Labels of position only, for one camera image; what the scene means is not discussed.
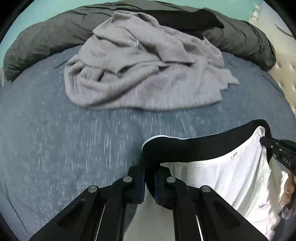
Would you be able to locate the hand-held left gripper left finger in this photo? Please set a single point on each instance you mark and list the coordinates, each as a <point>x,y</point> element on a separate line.
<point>138,183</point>

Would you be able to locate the person's right hand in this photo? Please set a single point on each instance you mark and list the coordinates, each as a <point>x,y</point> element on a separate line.
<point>289,187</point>

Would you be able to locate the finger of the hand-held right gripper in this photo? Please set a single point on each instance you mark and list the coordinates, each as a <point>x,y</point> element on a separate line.
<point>268,141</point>

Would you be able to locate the crumpled grey garment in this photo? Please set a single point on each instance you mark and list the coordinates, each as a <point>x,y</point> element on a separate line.
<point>138,69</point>

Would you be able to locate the white polo shirt black trim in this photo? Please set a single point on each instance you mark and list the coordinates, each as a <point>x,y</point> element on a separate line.
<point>231,185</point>

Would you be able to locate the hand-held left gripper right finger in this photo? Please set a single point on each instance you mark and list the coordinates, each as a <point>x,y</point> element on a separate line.
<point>159,187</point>

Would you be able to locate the dark grey rolled duvet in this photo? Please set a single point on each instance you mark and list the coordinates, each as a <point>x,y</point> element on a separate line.
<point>34,46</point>

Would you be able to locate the cream bed headboard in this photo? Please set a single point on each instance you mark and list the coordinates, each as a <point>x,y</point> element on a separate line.
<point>284,58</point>

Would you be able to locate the black garment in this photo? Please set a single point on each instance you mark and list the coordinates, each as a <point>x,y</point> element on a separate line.
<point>196,20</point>

